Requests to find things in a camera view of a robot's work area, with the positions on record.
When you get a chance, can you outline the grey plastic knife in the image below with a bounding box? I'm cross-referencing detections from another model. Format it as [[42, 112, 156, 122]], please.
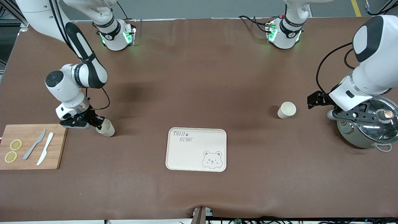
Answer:
[[22, 129, 47, 160]]

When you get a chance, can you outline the glass pot lid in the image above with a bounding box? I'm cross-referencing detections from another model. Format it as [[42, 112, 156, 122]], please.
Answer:
[[351, 96, 398, 144]]

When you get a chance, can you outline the brown table cover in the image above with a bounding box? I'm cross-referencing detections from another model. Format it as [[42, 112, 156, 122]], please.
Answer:
[[0, 17, 398, 222]]

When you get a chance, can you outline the white plastic knife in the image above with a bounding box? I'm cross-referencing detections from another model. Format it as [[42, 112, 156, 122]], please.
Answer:
[[36, 132, 54, 166]]

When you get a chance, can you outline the white IKEA cup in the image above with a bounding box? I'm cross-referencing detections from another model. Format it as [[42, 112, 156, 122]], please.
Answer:
[[95, 118, 115, 137], [277, 101, 297, 119]]

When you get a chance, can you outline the bamboo cutting board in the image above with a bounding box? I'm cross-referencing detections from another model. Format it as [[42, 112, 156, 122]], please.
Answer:
[[0, 124, 69, 170]]

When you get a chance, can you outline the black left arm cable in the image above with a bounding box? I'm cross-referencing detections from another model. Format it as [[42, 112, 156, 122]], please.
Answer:
[[316, 42, 362, 97]]

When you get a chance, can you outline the metal table clamp bracket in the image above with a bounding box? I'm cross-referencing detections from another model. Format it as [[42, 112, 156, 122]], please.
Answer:
[[192, 206, 215, 224]]

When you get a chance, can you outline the black base cable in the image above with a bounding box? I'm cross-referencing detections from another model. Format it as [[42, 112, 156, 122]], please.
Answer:
[[238, 15, 271, 34]]

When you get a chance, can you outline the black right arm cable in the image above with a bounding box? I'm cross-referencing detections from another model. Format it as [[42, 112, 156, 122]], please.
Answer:
[[48, 0, 111, 110]]

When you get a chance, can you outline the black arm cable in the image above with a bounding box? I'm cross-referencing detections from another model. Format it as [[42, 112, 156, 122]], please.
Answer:
[[316, 42, 362, 97], [48, 0, 111, 110]]

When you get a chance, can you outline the aluminium frame profile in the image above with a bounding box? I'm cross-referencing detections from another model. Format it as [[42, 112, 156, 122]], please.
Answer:
[[0, 0, 30, 31]]

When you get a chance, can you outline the cream bear print tray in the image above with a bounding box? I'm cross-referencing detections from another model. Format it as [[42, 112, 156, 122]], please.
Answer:
[[165, 127, 227, 172]]

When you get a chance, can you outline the green cooking pot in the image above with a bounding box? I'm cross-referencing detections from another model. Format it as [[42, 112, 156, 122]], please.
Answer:
[[336, 96, 398, 153]]

